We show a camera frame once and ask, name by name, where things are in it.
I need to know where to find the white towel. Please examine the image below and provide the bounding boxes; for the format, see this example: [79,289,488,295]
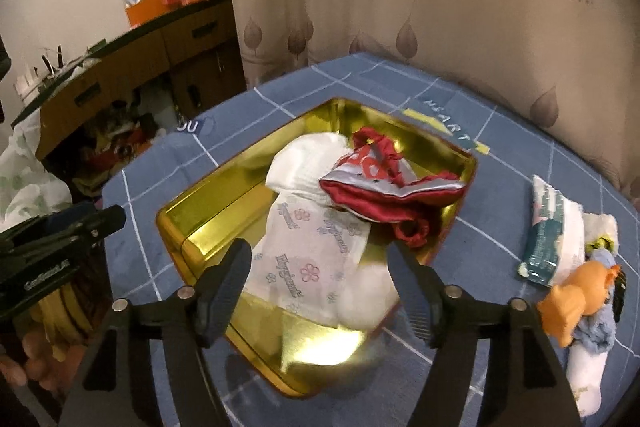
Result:
[566,341,608,417]

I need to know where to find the orange rubber pig toy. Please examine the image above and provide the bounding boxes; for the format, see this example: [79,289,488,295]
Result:
[536,260,620,348]

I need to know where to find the light blue towel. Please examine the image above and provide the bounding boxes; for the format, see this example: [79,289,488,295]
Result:
[572,275,617,355]

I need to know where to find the green white tissue pack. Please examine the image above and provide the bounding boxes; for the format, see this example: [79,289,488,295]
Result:
[518,176,586,287]

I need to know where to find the white green patterned cloth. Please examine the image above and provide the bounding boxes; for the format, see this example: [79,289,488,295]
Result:
[0,109,73,232]

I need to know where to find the blue checked tablecloth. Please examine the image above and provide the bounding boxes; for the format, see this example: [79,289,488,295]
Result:
[102,52,640,427]

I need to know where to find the red gold metal tin box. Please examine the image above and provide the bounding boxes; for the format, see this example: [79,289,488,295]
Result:
[156,98,477,398]

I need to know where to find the brown wooden cabinet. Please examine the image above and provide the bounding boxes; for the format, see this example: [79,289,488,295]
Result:
[12,0,246,160]

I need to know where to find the white printed tissue packet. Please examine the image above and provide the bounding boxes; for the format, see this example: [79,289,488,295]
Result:
[244,192,370,327]

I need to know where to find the red grey fabric pouch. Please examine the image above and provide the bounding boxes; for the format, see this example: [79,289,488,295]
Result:
[319,127,466,249]

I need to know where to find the white folded sock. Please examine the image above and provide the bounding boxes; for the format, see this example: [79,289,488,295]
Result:
[265,132,352,206]

